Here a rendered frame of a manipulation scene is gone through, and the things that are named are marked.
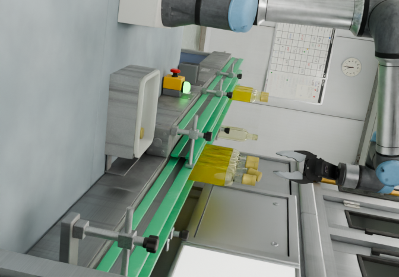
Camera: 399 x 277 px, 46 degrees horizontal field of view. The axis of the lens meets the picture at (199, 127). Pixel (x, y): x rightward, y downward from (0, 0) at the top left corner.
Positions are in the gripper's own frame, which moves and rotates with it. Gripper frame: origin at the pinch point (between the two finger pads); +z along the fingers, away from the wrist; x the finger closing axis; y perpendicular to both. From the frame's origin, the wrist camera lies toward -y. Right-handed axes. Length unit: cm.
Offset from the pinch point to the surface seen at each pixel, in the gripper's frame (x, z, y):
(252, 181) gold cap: -7.1, 7.2, 3.0
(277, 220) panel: -18.3, -3.1, 9.3
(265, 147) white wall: 48, -5, 618
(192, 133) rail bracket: 3.9, 27.0, -10.9
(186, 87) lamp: 24, 38, 27
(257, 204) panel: -14.6, 3.9, 18.3
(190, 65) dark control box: 37, 42, 49
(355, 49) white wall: 209, -111, 552
